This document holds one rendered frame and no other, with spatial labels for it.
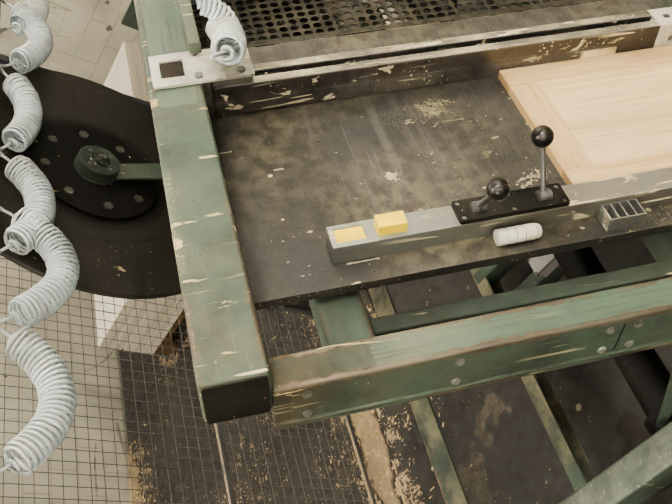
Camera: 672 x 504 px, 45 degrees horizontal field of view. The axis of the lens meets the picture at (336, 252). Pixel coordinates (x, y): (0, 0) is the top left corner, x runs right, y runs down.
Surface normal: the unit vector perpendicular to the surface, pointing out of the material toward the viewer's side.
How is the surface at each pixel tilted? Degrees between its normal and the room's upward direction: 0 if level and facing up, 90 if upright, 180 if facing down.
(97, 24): 90
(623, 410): 0
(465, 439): 0
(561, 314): 58
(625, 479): 0
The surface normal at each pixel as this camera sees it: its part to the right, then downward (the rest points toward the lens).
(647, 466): -0.81, -0.21
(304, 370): 0.01, -0.67
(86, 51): 0.25, 0.71
